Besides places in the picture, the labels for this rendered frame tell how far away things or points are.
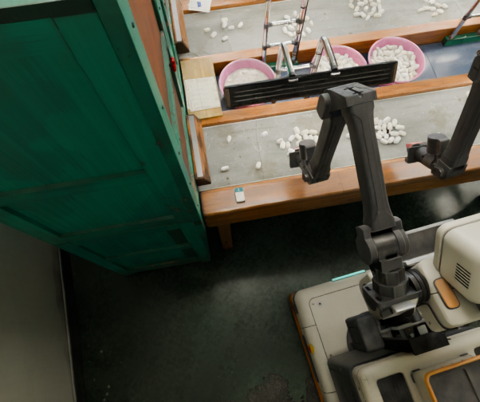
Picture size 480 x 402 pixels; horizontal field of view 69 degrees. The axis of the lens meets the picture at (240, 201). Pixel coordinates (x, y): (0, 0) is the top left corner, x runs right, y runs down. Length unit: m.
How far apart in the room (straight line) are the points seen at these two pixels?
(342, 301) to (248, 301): 0.54
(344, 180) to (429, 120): 0.52
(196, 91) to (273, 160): 0.48
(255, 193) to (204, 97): 0.51
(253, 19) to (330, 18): 0.39
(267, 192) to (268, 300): 0.85
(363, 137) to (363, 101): 0.08
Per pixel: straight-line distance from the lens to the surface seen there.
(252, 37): 1.92
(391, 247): 0.92
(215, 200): 1.42
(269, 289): 2.11
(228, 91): 1.25
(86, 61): 0.59
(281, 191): 1.44
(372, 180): 0.88
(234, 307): 2.10
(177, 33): 1.78
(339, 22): 2.05
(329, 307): 1.87
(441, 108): 1.88
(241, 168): 1.50
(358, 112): 0.86
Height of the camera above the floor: 2.09
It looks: 70 degrees down
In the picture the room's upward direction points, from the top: 1 degrees counter-clockwise
